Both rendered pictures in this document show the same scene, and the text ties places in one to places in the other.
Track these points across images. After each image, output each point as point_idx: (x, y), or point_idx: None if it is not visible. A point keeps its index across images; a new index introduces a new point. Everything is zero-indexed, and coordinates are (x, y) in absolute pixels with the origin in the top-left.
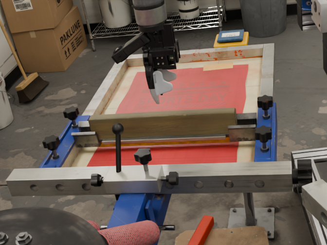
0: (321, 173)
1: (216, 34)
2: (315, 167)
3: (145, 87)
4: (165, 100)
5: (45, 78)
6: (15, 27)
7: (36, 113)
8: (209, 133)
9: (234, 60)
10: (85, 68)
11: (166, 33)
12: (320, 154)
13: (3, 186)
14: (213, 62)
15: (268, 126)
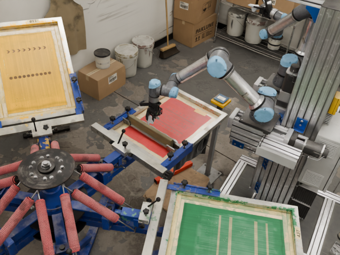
0: (244, 171)
1: None
2: (244, 167)
3: (168, 107)
4: (168, 117)
5: (179, 47)
6: (176, 15)
7: (162, 67)
8: (162, 142)
9: (209, 112)
10: (202, 51)
11: (156, 107)
12: (252, 163)
13: (126, 99)
14: (201, 109)
15: (180, 152)
